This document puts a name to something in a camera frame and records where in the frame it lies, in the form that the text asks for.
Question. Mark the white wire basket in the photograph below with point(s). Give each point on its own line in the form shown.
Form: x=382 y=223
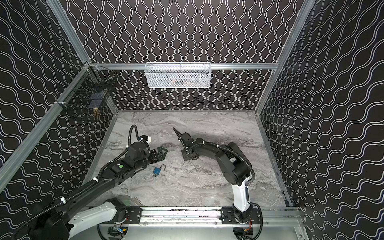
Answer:
x=180 y=75

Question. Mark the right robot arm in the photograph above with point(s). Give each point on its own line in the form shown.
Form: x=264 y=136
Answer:
x=235 y=167

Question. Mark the blue padlock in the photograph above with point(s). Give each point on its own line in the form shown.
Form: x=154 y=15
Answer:
x=157 y=170

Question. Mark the brass padlock in basket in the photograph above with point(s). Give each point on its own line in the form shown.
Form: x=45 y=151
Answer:
x=96 y=112

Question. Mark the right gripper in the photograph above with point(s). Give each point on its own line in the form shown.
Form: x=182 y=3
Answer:
x=185 y=142

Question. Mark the black wire basket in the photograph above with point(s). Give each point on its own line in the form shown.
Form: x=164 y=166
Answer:
x=92 y=91

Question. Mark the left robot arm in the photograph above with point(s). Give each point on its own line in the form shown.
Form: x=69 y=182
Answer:
x=53 y=221

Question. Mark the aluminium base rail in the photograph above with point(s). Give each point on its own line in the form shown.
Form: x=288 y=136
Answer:
x=186 y=217

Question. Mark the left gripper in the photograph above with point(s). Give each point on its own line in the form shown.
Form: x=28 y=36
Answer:
x=154 y=154

